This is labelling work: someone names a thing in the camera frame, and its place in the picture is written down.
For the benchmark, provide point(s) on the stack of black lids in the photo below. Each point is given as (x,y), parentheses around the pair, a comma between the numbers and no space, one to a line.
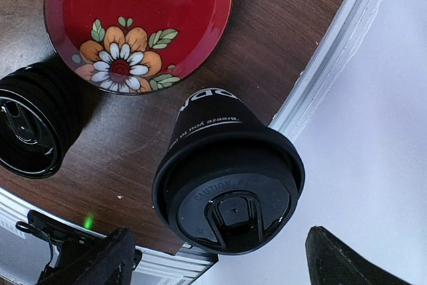
(41,118)

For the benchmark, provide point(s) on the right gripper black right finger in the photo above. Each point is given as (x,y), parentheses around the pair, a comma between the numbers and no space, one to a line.
(331,261)

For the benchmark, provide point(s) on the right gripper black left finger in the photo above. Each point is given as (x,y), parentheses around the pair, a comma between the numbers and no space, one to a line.
(109,261)

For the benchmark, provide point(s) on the red patterned plate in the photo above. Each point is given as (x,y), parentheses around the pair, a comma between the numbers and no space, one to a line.
(134,47)

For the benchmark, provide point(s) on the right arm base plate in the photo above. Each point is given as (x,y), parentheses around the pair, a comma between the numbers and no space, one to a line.
(56,233)

